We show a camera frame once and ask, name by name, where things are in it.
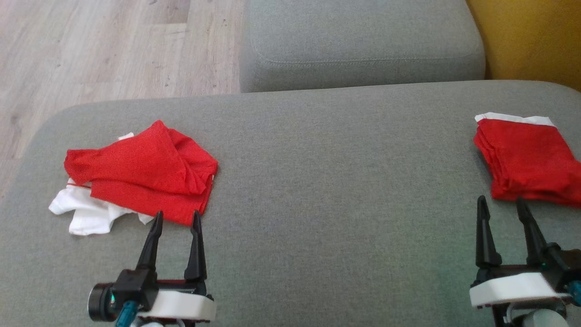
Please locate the red white basketball jersey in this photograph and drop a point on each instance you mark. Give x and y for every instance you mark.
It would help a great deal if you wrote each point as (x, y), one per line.
(145, 168)

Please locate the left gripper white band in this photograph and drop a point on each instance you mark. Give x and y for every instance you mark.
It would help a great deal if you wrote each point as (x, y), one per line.
(181, 306)

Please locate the red shorts white trim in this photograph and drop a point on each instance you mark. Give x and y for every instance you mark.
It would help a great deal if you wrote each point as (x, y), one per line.
(526, 159)

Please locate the grey sofa seat cushion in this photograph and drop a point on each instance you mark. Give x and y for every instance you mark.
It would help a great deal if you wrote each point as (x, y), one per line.
(363, 36)

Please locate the wide yellow sofa backrest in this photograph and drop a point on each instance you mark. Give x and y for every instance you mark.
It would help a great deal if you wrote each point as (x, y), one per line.
(531, 36)

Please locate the large grey fabric sofa seat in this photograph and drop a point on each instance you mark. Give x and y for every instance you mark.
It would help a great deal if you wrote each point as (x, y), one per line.
(317, 181)

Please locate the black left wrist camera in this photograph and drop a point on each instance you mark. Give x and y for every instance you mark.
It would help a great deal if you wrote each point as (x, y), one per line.
(100, 302)

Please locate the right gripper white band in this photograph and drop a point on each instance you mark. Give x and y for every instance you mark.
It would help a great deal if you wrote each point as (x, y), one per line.
(513, 286)

